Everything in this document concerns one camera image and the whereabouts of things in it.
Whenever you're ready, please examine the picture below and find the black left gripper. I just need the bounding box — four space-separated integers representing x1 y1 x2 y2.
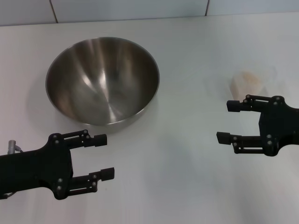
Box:
0 129 115 200

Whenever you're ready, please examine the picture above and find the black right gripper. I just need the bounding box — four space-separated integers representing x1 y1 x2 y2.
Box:
216 94 299 156

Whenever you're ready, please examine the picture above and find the white rice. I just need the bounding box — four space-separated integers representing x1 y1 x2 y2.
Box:
230 70 266 99

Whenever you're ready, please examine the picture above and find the clear plastic measuring cup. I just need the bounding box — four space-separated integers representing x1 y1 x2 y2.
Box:
228 65 280 101

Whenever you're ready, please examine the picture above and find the stainless steel mixing bowl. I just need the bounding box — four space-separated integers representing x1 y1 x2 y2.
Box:
45 36 161 126

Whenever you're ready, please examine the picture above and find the left arm cable with connector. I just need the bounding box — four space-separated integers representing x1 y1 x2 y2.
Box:
0 139 24 199

